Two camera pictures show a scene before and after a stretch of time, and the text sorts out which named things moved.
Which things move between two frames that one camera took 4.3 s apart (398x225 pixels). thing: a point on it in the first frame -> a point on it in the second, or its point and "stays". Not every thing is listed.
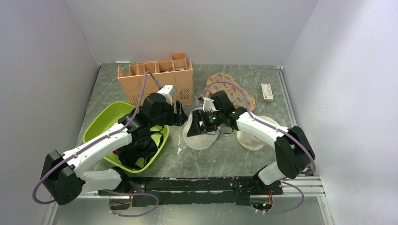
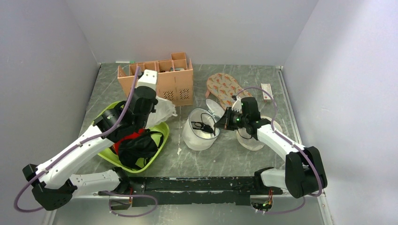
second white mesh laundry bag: x=250 y=142 stays
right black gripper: x=195 y=128 -> x=225 y=122
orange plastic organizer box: x=178 y=71 stays
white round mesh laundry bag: x=198 y=141 stays
